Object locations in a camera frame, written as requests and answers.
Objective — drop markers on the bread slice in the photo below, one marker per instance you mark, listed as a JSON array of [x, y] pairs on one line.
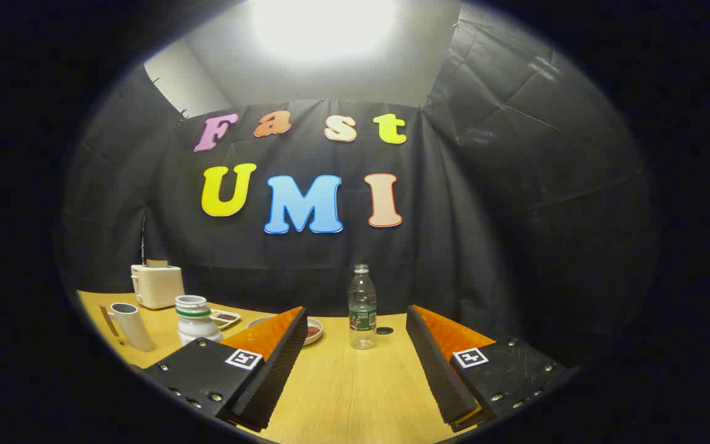
[[158, 263]]

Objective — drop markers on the clear plastic water bottle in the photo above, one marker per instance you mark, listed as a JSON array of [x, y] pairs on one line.
[[362, 308]]

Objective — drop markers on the round white plate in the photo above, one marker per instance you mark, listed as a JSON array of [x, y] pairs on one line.
[[315, 327]]

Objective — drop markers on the small white divided dish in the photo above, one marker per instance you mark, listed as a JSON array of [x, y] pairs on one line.
[[225, 318]]

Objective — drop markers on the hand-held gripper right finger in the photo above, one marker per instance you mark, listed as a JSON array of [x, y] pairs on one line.
[[438, 370]]

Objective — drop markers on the cream toaster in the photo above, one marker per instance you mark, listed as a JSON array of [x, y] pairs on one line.
[[158, 287]]

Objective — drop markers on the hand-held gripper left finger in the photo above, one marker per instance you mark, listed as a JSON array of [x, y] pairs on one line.
[[278, 370]]

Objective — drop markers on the wooden table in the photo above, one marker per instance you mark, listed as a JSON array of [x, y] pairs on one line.
[[355, 388]]

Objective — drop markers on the red meat slice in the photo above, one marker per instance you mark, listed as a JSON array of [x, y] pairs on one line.
[[312, 332]]

